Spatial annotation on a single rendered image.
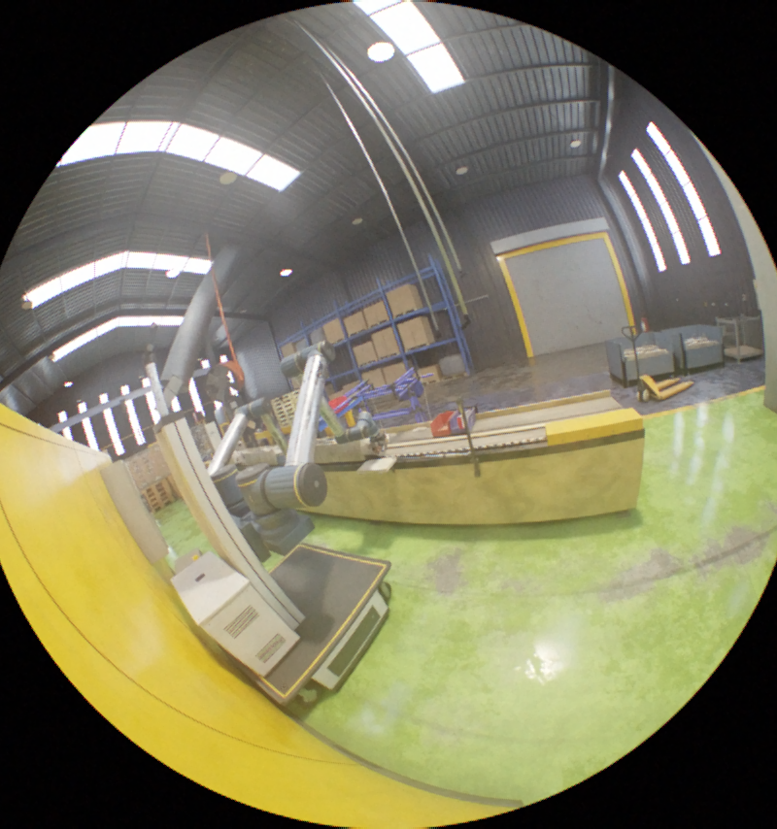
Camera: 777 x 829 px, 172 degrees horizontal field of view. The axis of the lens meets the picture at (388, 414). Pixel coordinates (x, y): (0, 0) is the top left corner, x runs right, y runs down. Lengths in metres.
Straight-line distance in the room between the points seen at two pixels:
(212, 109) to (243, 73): 1.30
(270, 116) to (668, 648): 10.73
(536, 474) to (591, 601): 1.01
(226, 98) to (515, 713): 10.49
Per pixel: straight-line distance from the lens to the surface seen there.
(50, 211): 10.53
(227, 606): 1.38
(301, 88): 8.89
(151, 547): 2.26
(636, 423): 2.00
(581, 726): 1.66
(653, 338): 6.79
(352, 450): 2.44
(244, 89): 8.88
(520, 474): 1.99
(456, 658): 1.74
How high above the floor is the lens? 1.61
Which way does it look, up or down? 12 degrees down
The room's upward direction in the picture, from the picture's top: 18 degrees counter-clockwise
